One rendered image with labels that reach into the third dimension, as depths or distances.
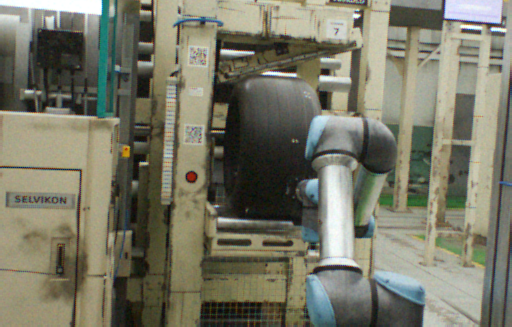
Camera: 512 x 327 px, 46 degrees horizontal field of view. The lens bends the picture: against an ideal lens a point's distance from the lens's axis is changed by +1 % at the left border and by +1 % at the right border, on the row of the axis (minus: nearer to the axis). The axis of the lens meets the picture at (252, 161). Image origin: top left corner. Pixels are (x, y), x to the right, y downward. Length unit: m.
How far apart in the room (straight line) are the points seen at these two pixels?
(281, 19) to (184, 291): 1.19
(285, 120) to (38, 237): 1.02
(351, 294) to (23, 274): 0.74
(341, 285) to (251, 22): 1.47
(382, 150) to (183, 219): 0.98
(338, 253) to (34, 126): 0.75
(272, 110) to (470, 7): 4.18
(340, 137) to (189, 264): 1.01
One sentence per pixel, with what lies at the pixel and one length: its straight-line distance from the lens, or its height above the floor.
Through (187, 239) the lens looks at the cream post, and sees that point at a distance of 2.31.
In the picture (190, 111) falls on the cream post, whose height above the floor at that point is 1.31.
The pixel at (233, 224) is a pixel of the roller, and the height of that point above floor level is 0.90.
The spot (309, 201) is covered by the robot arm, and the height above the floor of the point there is 1.05.
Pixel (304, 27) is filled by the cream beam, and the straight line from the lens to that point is 2.63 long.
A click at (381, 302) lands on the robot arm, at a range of 1.39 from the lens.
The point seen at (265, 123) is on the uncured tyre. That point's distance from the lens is 2.11.
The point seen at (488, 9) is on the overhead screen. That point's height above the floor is 2.46.
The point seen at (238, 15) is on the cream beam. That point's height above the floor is 1.72.
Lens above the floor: 1.28
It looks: 4 degrees down
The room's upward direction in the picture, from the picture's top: 3 degrees clockwise
